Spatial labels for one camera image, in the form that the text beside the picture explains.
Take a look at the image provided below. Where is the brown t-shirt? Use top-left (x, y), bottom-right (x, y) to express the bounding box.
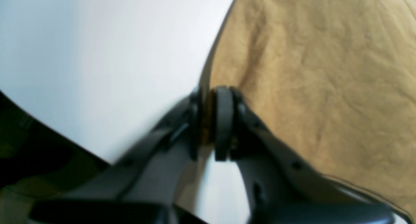
top-left (210, 0), bottom-right (416, 222)

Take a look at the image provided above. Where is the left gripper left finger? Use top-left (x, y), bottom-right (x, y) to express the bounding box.
top-left (29, 87), bottom-right (202, 224)

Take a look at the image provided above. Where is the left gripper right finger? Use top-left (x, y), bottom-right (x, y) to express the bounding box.
top-left (213, 86), bottom-right (395, 224)

